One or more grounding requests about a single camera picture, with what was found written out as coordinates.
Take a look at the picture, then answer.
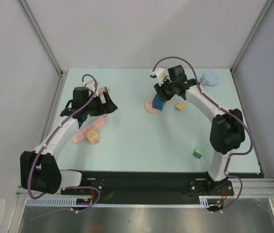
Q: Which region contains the aluminium front frame rail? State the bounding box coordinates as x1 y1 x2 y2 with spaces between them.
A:
15 177 274 198

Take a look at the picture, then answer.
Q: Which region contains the green plug adapter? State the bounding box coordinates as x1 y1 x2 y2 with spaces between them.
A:
193 148 205 160

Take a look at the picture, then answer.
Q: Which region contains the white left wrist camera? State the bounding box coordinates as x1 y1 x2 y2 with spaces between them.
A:
81 81 97 93

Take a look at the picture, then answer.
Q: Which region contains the round blue power strip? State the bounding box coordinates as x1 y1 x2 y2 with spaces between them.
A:
199 71 220 86

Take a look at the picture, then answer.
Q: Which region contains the round pink power strip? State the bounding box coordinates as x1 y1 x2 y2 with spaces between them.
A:
145 97 161 114

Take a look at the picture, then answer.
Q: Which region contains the blue cube socket adapter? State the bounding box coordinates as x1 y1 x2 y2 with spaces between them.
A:
152 94 165 111

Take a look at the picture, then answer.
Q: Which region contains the tan cube plug adapter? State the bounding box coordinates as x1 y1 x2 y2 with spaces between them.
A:
85 129 100 145

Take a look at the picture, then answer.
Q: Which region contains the aluminium frame post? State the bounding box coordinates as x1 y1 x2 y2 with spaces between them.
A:
17 0 64 77
230 0 274 75

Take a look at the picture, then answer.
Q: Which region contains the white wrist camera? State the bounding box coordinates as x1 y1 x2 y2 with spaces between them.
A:
150 68 166 86
81 81 97 93

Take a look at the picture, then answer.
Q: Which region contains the left aluminium frame post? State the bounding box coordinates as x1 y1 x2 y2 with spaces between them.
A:
17 0 64 77

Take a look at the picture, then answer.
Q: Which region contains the long pink power strip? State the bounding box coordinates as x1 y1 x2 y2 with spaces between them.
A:
72 116 108 144

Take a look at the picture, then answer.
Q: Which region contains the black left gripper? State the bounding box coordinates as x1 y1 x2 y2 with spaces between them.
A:
84 91 116 117

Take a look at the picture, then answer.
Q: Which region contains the pink brown USB charger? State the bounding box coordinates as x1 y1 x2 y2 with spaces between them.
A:
98 87 109 104

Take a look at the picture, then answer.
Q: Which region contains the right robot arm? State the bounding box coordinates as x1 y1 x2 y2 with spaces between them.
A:
150 65 245 195

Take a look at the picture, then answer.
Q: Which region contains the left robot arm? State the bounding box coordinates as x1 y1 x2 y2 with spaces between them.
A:
20 87 118 194

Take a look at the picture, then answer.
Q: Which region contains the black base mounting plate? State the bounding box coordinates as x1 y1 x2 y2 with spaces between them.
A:
58 171 238 205

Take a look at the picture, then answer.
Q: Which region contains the left aluminium side rail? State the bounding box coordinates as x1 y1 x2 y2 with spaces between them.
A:
40 70 68 142

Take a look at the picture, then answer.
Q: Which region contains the right aluminium frame post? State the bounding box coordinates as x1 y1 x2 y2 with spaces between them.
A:
230 0 274 75

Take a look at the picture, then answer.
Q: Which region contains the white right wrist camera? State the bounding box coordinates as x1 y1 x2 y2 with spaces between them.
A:
150 68 166 86

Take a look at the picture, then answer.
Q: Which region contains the yellow plug adapter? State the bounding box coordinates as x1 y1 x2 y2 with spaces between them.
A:
175 102 185 112

